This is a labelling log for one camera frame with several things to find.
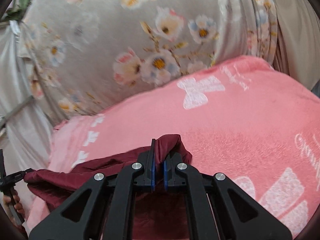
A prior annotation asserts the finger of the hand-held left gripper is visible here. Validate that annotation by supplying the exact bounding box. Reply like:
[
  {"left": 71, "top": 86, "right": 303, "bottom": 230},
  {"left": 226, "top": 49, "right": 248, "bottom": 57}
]
[{"left": 11, "top": 168, "right": 35, "bottom": 184}]

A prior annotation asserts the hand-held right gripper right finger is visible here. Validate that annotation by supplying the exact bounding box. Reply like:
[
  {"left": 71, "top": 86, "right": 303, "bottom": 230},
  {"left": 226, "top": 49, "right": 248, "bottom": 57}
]
[{"left": 163, "top": 152, "right": 293, "bottom": 240}]

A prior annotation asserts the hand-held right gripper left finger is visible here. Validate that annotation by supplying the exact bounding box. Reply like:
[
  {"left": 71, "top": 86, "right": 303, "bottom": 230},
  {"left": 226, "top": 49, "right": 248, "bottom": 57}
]
[{"left": 29, "top": 138, "right": 157, "bottom": 240}]

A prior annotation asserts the maroon puffer jacket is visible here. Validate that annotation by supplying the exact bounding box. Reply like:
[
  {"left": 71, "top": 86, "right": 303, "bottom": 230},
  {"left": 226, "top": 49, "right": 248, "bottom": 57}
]
[{"left": 23, "top": 134, "right": 193, "bottom": 240}]

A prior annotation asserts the person's left hand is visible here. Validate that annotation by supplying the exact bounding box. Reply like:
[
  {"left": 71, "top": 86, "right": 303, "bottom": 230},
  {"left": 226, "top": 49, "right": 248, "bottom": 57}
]
[{"left": 2, "top": 189, "right": 26, "bottom": 222}]

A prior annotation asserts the pink printed blanket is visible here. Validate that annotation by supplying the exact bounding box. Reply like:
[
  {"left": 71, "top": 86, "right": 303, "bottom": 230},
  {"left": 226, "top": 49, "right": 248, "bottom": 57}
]
[{"left": 26, "top": 55, "right": 320, "bottom": 240}]

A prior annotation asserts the white curtain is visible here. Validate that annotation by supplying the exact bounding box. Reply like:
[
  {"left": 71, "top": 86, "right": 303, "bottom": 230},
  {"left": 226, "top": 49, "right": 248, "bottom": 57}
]
[{"left": 0, "top": 20, "right": 53, "bottom": 178}]

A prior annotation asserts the grey floral quilt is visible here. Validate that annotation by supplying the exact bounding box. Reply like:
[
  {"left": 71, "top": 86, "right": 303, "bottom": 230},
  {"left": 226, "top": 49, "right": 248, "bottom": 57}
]
[{"left": 15, "top": 0, "right": 278, "bottom": 121}]

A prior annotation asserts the beige curtain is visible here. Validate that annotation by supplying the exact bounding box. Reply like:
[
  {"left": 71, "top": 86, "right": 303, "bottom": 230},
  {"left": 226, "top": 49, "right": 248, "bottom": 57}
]
[{"left": 267, "top": 0, "right": 320, "bottom": 92}]

